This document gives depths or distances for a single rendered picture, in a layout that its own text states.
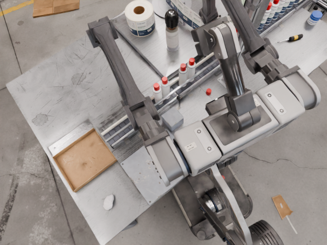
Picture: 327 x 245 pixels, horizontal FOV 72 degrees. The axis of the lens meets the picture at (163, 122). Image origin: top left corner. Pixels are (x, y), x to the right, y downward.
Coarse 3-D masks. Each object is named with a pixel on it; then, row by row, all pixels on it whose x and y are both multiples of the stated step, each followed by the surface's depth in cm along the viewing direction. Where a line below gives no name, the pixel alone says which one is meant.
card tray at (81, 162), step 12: (96, 132) 145; (72, 144) 140; (84, 144) 142; (96, 144) 142; (60, 156) 140; (72, 156) 140; (84, 156) 139; (96, 156) 139; (108, 156) 138; (60, 168) 136; (72, 168) 137; (84, 168) 137; (96, 168) 136; (72, 180) 134; (84, 180) 134
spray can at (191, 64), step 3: (189, 60) 130; (192, 60) 130; (189, 63) 132; (192, 63) 131; (195, 63) 134; (189, 66) 134; (192, 66) 133; (195, 66) 134; (189, 69) 135; (192, 69) 135; (189, 72) 138; (192, 72) 138; (189, 75) 141; (192, 75) 141; (192, 81) 148
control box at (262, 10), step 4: (264, 0) 95; (268, 0) 95; (264, 4) 97; (268, 4) 97; (260, 8) 99; (264, 8) 99; (260, 12) 101; (264, 12) 101; (256, 16) 103; (260, 16) 103; (256, 20) 105; (260, 20) 106; (256, 24) 108; (256, 28) 110
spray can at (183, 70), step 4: (184, 64) 129; (180, 68) 132; (184, 68) 129; (180, 72) 133; (184, 72) 132; (180, 76) 137; (184, 76) 136; (180, 80) 141; (184, 80) 140; (180, 84) 145
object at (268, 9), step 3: (270, 3) 142; (270, 6) 142; (267, 9) 144; (270, 9) 145; (267, 12) 145; (264, 15) 147; (267, 15) 147; (264, 18) 150; (261, 21) 152; (264, 21) 152; (261, 24) 154; (264, 24) 156; (261, 27) 157; (258, 30) 160
